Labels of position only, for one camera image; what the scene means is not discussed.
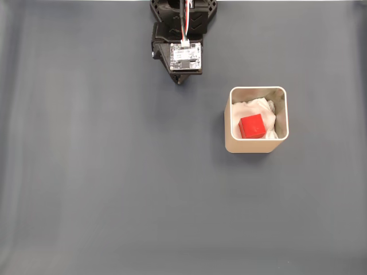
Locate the blue grey table mat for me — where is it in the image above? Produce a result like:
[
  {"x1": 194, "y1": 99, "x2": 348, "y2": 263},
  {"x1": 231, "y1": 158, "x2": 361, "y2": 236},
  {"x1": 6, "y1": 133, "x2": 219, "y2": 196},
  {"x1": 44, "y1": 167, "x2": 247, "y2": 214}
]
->
[{"x1": 0, "y1": 0, "x2": 367, "y2": 275}]

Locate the beige square box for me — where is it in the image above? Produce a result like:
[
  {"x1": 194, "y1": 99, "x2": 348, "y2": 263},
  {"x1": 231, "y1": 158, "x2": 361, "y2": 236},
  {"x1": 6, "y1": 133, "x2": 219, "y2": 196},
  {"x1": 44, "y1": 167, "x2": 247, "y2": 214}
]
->
[{"x1": 224, "y1": 85, "x2": 290, "y2": 154}]

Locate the black camera cable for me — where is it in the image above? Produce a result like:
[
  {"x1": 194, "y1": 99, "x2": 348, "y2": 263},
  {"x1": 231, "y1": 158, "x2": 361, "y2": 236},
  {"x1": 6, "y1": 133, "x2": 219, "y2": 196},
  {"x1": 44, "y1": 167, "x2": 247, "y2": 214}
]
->
[{"x1": 179, "y1": 0, "x2": 192, "y2": 49}]

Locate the white crumpled cloth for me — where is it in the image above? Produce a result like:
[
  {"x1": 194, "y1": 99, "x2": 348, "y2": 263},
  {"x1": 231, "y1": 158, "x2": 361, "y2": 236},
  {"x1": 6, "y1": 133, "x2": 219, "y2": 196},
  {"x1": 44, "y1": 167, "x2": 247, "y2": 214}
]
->
[{"x1": 231, "y1": 96, "x2": 279, "y2": 141}]

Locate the red cube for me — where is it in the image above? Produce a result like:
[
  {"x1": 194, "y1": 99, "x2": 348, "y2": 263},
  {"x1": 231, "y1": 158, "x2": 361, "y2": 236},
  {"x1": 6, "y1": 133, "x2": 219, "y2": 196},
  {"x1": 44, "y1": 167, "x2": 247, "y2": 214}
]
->
[{"x1": 238, "y1": 113, "x2": 267, "y2": 140}]

